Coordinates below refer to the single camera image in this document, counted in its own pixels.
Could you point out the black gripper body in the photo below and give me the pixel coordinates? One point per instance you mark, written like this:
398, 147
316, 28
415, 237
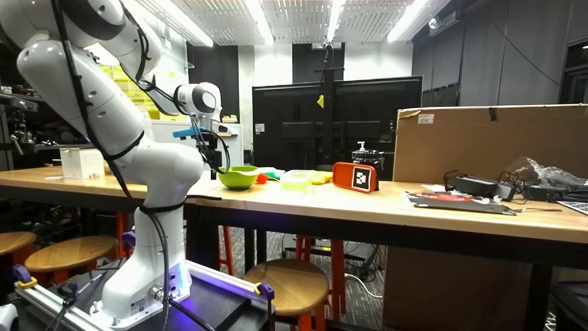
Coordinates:
205, 145

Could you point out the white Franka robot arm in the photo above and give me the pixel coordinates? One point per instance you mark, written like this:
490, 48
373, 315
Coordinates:
152, 171

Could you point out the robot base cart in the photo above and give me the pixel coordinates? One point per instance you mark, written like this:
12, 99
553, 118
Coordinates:
213, 300

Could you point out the small red object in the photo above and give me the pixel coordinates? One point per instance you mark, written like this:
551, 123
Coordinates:
260, 179

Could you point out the small teal object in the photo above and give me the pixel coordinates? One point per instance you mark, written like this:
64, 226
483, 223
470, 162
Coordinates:
272, 177

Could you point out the small yellow object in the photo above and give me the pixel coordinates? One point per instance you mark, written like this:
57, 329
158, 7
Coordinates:
321, 179

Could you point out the green bowl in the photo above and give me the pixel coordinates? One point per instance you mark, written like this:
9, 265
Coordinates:
235, 179

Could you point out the white cabinet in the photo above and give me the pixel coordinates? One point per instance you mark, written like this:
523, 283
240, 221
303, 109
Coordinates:
161, 131

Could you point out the clear plastic food container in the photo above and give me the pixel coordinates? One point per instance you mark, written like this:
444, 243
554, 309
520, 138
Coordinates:
295, 180

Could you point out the large black monitor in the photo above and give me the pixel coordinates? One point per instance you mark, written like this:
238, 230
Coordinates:
294, 129

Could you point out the yellow storage bins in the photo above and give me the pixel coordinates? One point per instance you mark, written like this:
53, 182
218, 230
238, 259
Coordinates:
130, 88

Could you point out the yellow triangle sticker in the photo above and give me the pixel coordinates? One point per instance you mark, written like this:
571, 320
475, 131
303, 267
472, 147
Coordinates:
319, 101

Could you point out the orange box with tag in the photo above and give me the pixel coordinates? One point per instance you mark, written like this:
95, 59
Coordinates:
341, 175

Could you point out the white carton box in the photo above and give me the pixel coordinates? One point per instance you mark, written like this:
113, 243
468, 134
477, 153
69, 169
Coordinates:
82, 164

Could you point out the round wooden stool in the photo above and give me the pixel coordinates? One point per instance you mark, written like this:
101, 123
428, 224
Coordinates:
286, 285
11, 241
69, 252

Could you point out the black storage shelf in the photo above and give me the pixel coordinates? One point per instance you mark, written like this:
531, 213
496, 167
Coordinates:
11, 122

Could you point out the purple clamp with yellow band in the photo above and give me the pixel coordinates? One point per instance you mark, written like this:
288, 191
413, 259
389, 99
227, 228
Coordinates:
23, 278

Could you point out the dark magazine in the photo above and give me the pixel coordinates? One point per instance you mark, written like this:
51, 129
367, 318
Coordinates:
459, 201

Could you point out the black headset device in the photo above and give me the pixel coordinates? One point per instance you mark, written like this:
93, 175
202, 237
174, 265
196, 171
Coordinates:
474, 184

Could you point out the large cardboard box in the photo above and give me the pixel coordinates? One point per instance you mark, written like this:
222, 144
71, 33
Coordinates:
477, 140

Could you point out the cardboard sheet under table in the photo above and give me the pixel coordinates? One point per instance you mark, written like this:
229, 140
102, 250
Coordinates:
452, 287

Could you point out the crumpled clear plastic bag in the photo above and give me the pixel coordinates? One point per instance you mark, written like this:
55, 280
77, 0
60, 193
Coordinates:
543, 175

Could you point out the orange metal stool frame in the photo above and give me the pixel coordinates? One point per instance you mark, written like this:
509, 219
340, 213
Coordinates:
336, 269

